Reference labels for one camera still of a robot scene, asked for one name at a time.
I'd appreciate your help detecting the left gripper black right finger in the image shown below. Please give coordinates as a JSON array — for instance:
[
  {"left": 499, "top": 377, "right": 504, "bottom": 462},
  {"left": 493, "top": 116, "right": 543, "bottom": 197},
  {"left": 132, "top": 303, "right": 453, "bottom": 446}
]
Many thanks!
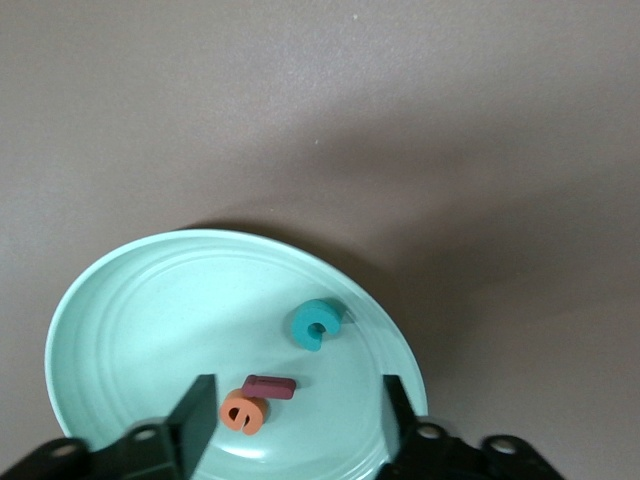
[{"left": 378, "top": 374, "right": 566, "bottom": 480}]

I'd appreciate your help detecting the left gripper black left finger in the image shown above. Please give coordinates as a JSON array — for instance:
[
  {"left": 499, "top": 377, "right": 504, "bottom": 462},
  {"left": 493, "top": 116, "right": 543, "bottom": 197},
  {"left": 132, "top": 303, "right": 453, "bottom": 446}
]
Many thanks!
[{"left": 0, "top": 373, "right": 218, "bottom": 480}]

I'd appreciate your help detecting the orange foam letter e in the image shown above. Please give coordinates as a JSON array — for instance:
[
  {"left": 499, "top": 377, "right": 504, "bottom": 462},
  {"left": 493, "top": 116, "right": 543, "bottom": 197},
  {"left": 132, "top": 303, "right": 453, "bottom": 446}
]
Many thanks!
[{"left": 218, "top": 389, "right": 271, "bottom": 436}]

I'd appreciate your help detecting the maroon foam letter l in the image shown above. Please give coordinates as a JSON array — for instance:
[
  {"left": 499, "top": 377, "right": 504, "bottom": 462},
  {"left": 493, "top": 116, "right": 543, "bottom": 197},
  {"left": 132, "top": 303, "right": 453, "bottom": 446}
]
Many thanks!
[{"left": 242, "top": 374, "right": 297, "bottom": 401}]

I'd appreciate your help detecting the teal foam letter c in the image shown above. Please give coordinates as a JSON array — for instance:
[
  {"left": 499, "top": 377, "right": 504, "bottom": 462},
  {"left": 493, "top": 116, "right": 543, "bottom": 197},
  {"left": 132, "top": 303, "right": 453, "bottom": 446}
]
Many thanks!
[{"left": 291, "top": 298, "right": 347, "bottom": 353}]

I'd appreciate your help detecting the green round plate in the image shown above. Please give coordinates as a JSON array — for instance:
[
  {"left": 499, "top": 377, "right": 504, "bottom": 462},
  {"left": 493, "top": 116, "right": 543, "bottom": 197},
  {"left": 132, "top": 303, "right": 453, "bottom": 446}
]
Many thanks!
[{"left": 43, "top": 228, "right": 429, "bottom": 480}]

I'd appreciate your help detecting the brown paper table cover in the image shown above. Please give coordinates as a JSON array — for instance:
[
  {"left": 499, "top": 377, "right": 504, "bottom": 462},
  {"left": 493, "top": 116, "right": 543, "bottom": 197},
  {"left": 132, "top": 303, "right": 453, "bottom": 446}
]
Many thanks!
[{"left": 0, "top": 0, "right": 640, "bottom": 480}]

